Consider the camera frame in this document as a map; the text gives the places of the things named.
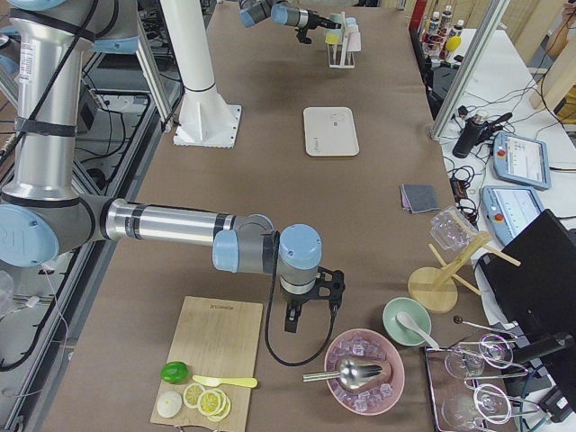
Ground upper teach pendant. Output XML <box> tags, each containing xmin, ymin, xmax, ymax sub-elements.
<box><xmin>492</xmin><ymin>131</ymin><xmax>552</xmax><ymax>190</ymax></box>

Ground green lime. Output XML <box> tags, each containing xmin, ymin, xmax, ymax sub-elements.
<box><xmin>160</xmin><ymin>361</ymin><xmax>189</xmax><ymax>384</ymax></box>

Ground metal scoop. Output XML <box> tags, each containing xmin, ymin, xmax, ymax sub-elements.
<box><xmin>302</xmin><ymin>355</ymin><xmax>392</xmax><ymax>393</ymax></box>

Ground aluminium frame post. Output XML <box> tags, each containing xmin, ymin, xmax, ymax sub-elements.
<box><xmin>430</xmin><ymin>0</ymin><xmax>510</xmax><ymax>141</ymax></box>

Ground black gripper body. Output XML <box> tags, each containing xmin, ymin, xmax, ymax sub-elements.
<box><xmin>308</xmin><ymin>13</ymin><xmax>329</xmax><ymax>30</ymax></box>
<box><xmin>281</xmin><ymin>287</ymin><xmax>313</xmax><ymax>310</ymax></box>

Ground yellow cup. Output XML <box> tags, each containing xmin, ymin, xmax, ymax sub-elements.
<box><xmin>325</xmin><ymin>30</ymin><xmax>342</xmax><ymax>45</ymax></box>

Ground green cup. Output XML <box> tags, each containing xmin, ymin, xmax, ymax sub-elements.
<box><xmin>329</xmin><ymin>13</ymin><xmax>346</xmax><ymax>30</ymax></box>

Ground white wire cup rack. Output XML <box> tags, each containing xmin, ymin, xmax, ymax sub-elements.
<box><xmin>325</xmin><ymin>12</ymin><xmax>356</xmax><ymax>68</ymax></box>

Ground teach pendant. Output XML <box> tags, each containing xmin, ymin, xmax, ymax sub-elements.
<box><xmin>492</xmin><ymin>131</ymin><xmax>552</xmax><ymax>190</ymax></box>
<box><xmin>481</xmin><ymin>185</ymin><xmax>545</xmax><ymax>246</ymax></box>

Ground yellow plastic knife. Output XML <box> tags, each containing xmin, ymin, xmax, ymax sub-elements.
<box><xmin>192</xmin><ymin>374</ymin><xmax>258</xmax><ymax>389</ymax></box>

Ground white ceramic spoon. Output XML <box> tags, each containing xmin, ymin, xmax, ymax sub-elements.
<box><xmin>396</xmin><ymin>311</ymin><xmax>440</xmax><ymax>350</ymax></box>

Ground lemon slices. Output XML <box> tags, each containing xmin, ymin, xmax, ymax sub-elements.
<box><xmin>182</xmin><ymin>382</ymin><xmax>231</xmax><ymax>422</ymax></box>

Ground pink cup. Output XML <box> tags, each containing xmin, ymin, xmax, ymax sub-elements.
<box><xmin>346</xmin><ymin>24</ymin><xmax>362</xmax><ymax>52</ymax></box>

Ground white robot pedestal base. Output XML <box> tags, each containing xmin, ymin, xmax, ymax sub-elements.
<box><xmin>161</xmin><ymin>0</ymin><xmax>241</xmax><ymax>149</ymax></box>

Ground lower teach pendant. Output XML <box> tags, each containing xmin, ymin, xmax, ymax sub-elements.
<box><xmin>481</xmin><ymin>185</ymin><xmax>545</xmax><ymax>246</ymax></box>

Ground green bowl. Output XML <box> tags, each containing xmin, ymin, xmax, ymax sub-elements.
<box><xmin>382</xmin><ymin>297</ymin><xmax>432</xmax><ymax>347</ymax></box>

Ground black water bottle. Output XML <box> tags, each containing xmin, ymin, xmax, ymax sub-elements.
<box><xmin>452</xmin><ymin>114</ymin><xmax>487</xmax><ymax>158</ymax></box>

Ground purple folded cloth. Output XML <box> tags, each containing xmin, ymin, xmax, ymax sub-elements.
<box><xmin>400</xmin><ymin>184</ymin><xmax>411</xmax><ymax>212</ymax></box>

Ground black cable wrist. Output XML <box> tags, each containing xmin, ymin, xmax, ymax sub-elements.
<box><xmin>264</xmin><ymin>233</ymin><xmax>338</xmax><ymax>366</ymax></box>

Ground wire glass rack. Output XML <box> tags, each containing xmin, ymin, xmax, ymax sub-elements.
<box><xmin>423</xmin><ymin>330</ymin><xmax>539</xmax><ymax>431</ymax></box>

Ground pink bowl with ice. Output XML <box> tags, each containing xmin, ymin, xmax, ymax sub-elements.
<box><xmin>324</xmin><ymin>328</ymin><xmax>405</xmax><ymax>416</ymax></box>

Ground black laptop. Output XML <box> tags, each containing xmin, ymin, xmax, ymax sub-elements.
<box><xmin>480</xmin><ymin>209</ymin><xmax>575</xmax><ymax>343</ymax></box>

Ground wooden cup tree stand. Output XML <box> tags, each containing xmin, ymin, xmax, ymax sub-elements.
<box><xmin>408</xmin><ymin>230</ymin><xmax>521</xmax><ymax>314</ymax></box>

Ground grey folded cloth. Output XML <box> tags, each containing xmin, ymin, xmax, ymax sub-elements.
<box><xmin>403</xmin><ymin>184</ymin><xmax>439</xmax><ymax>214</ymax></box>

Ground bamboo cutting board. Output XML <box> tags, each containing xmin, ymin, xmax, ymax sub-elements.
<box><xmin>150</xmin><ymin>296</ymin><xmax>263</xmax><ymax>431</ymax></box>

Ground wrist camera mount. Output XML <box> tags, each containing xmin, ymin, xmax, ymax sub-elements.
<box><xmin>296</xmin><ymin>28</ymin><xmax>312</xmax><ymax>45</ymax></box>
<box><xmin>310</xmin><ymin>266</ymin><xmax>346</xmax><ymax>315</ymax></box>

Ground cream rabbit tray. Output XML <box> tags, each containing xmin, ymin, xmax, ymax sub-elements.
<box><xmin>302</xmin><ymin>106</ymin><xmax>359</xmax><ymax>158</ymax></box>

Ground white cup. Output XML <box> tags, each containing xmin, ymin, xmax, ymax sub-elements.
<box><xmin>346</xmin><ymin>17</ymin><xmax>359</xmax><ymax>33</ymax></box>

